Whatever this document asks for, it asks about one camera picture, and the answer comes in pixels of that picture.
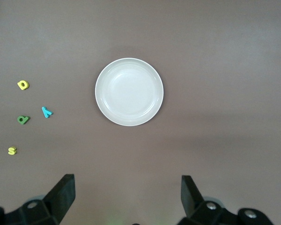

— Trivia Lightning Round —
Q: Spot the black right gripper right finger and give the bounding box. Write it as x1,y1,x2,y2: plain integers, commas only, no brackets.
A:
177,175,239,225

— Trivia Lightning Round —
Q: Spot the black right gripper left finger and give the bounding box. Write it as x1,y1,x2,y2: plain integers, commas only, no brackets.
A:
3,173,76,225

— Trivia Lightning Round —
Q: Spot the cyan foam letter k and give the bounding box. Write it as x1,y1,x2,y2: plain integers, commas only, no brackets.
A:
41,106,53,119

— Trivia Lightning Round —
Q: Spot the green foam letter p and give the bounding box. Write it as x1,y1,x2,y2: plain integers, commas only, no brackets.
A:
16,115,31,125

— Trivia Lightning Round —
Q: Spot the yellow foam letter a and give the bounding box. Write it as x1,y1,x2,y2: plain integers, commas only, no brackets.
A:
17,80,30,91

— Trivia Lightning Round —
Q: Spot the beige round plate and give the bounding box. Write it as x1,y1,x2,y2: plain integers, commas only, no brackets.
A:
95,57,164,127

